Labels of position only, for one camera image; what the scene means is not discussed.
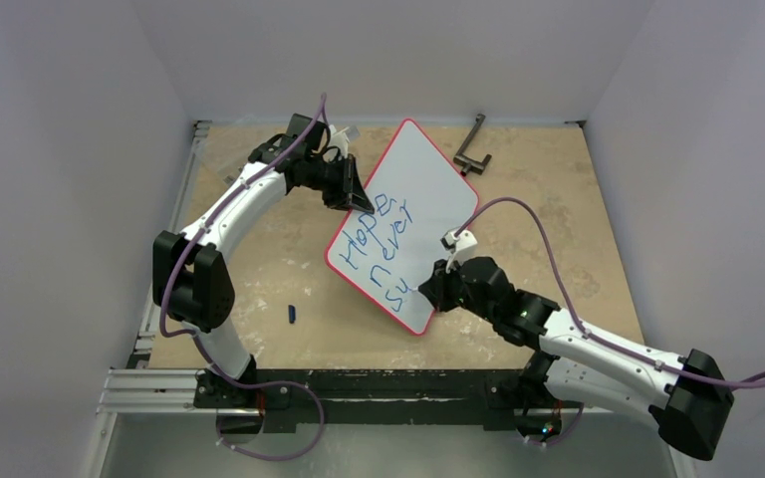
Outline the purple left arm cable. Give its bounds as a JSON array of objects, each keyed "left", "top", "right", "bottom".
[{"left": 157, "top": 92, "right": 329, "bottom": 397}]

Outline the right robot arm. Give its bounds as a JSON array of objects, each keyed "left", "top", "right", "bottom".
[{"left": 418, "top": 257, "right": 734, "bottom": 461}]

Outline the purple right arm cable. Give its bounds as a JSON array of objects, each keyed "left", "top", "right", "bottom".
[{"left": 456, "top": 196, "right": 765, "bottom": 390}]

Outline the aluminium frame rail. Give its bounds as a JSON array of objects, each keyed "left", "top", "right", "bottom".
[{"left": 96, "top": 368, "right": 259, "bottom": 416}]

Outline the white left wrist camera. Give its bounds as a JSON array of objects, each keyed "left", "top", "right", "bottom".
[{"left": 323, "top": 124, "right": 361, "bottom": 159}]

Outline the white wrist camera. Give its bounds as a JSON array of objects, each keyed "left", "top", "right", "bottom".
[
  {"left": 440, "top": 229, "right": 478, "bottom": 273},
  {"left": 323, "top": 124, "right": 361, "bottom": 159}
]

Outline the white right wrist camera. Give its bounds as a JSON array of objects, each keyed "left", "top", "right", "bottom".
[{"left": 440, "top": 229, "right": 478, "bottom": 273}]

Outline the clear plastic screw box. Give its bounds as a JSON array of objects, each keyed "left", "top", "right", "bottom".
[{"left": 202, "top": 125, "right": 262, "bottom": 185}]

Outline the red-framed whiteboard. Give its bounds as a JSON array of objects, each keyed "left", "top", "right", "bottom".
[{"left": 325, "top": 119, "right": 479, "bottom": 336}]

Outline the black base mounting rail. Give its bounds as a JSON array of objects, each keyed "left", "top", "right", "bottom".
[{"left": 193, "top": 368, "right": 562, "bottom": 440}]

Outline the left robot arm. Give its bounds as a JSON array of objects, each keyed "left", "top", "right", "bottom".
[{"left": 152, "top": 115, "right": 375, "bottom": 407}]

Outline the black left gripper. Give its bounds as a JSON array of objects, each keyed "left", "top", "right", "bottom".
[{"left": 303, "top": 153, "right": 373, "bottom": 214}]

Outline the dark metal L bracket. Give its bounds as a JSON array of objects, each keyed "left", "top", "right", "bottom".
[{"left": 452, "top": 113, "right": 493, "bottom": 177}]

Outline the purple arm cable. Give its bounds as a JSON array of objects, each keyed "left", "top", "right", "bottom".
[
  {"left": 456, "top": 196, "right": 765, "bottom": 390},
  {"left": 157, "top": 92, "right": 329, "bottom": 397}
]

